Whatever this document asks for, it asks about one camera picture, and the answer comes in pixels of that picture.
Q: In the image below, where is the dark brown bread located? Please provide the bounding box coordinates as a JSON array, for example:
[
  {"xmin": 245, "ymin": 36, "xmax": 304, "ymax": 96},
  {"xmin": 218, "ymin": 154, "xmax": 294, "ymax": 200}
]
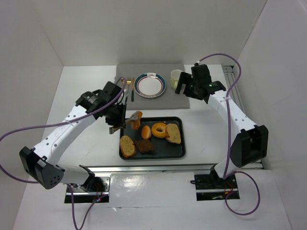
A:
[{"xmin": 134, "ymin": 139, "xmax": 154, "ymax": 153}]

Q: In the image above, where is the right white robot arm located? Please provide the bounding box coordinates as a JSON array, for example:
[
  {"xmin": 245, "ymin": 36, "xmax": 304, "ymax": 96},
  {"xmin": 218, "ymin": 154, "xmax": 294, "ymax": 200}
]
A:
[{"xmin": 175, "ymin": 65, "xmax": 269, "ymax": 180}]

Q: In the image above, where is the glazed donut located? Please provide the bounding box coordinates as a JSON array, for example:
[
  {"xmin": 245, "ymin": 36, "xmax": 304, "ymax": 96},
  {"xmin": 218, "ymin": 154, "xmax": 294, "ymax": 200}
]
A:
[{"xmin": 152, "ymin": 123, "xmax": 166, "ymax": 138}]

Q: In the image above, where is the black tray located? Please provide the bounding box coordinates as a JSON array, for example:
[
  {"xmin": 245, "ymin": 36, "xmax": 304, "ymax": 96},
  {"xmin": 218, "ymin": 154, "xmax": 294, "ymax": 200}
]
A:
[{"xmin": 119, "ymin": 116, "xmax": 186, "ymax": 161}]

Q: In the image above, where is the grey placemat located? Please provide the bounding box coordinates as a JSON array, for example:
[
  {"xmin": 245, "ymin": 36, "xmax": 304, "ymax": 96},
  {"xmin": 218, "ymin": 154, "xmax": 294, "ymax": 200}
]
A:
[{"xmin": 115, "ymin": 63, "xmax": 190, "ymax": 111}]

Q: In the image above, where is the white plate green red rim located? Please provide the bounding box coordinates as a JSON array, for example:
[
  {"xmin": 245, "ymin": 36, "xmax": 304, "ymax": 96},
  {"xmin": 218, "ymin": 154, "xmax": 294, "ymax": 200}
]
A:
[{"xmin": 133, "ymin": 73, "xmax": 166, "ymax": 99}]

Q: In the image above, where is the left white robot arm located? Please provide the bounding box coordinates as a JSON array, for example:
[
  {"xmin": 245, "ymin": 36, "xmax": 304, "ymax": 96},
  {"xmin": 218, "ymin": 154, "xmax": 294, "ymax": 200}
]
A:
[{"xmin": 19, "ymin": 81, "xmax": 127, "ymax": 191}]

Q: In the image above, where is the brown oblong bread roll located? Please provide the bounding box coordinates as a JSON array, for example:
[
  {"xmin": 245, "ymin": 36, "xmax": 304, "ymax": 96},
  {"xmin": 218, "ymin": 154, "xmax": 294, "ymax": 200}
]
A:
[{"xmin": 131, "ymin": 111, "xmax": 142, "ymax": 130}]

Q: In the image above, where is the aluminium rail front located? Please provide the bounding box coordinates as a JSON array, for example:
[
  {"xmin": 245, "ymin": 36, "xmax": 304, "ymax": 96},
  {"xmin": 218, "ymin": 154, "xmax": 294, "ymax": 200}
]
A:
[{"xmin": 87, "ymin": 164, "xmax": 213, "ymax": 173}]

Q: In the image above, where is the gold fork green handle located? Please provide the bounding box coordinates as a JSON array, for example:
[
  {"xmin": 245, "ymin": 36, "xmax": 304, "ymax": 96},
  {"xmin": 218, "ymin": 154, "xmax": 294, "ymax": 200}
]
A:
[{"xmin": 125, "ymin": 77, "xmax": 132, "ymax": 97}]

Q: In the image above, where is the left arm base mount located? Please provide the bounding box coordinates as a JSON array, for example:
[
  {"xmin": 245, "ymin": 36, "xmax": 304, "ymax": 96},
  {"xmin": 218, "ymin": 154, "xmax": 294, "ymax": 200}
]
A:
[{"xmin": 71, "ymin": 174, "xmax": 111, "ymax": 204}]

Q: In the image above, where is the aluminium rail right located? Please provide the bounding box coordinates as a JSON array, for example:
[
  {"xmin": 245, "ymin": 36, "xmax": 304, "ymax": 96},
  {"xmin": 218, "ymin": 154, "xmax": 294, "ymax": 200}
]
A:
[{"xmin": 222, "ymin": 65, "xmax": 264, "ymax": 170}]

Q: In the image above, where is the bread slice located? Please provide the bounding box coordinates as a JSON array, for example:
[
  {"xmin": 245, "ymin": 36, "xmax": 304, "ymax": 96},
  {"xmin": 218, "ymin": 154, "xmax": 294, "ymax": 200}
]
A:
[
  {"xmin": 165, "ymin": 124, "xmax": 181, "ymax": 144},
  {"xmin": 119, "ymin": 136, "xmax": 137, "ymax": 158}
]

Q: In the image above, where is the pale green mug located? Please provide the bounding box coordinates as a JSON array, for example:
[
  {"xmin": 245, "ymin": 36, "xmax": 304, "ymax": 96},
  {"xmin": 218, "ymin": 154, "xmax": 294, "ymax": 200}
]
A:
[{"xmin": 170, "ymin": 69, "xmax": 183, "ymax": 90}]

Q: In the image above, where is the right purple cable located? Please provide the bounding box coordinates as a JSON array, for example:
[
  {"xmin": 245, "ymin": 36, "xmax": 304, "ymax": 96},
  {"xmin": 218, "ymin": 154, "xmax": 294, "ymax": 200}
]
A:
[{"xmin": 196, "ymin": 53, "xmax": 261, "ymax": 216}]

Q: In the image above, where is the purple cable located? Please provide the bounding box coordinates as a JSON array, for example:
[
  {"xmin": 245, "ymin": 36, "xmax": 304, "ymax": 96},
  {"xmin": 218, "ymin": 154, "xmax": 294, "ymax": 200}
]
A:
[
  {"xmin": 196, "ymin": 53, "xmax": 261, "ymax": 216},
  {"xmin": 0, "ymin": 76, "xmax": 127, "ymax": 230}
]

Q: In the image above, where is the gold knife green handle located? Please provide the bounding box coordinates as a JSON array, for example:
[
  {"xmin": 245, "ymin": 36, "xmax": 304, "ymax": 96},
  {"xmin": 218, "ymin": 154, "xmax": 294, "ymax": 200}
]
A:
[{"xmin": 131, "ymin": 78, "xmax": 135, "ymax": 102}]

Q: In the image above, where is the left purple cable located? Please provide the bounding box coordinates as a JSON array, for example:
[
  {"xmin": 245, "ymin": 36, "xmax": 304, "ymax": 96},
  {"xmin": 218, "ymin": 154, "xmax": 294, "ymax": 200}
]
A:
[{"xmin": 0, "ymin": 76, "xmax": 127, "ymax": 230}]

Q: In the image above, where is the orange round bun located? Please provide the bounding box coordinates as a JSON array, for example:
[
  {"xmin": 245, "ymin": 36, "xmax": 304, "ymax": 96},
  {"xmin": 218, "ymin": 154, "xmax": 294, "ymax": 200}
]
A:
[{"xmin": 141, "ymin": 126, "xmax": 152, "ymax": 139}]

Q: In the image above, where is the aluminium rail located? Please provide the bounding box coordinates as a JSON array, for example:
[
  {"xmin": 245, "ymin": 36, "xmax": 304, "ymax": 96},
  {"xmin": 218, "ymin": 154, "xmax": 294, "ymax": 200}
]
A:
[
  {"xmin": 222, "ymin": 65, "xmax": 264, "ymax": 170},
  {"xmin": 87, "ymin": 164, "xmax": 213, "ymax": 173}
]

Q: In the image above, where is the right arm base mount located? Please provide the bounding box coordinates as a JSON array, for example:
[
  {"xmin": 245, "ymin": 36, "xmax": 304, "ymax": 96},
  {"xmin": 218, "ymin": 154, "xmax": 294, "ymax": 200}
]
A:
[{"xmin": 190, "ymin": 174, "xmax": 240, "ymax": 201}]

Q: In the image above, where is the bread slice right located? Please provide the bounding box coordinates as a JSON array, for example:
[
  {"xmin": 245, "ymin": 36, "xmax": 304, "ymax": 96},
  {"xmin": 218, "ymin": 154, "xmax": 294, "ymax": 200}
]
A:
[{"xmin": 165, "ymin": 124, "xmax": 181, "ymax": 144}]

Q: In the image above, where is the bread slice left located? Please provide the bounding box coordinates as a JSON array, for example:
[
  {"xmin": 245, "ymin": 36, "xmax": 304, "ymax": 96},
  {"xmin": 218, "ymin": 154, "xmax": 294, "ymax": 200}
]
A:
[{"xmin": 119, "ymin": 136, "xmax": 137, "ymax": 158}]

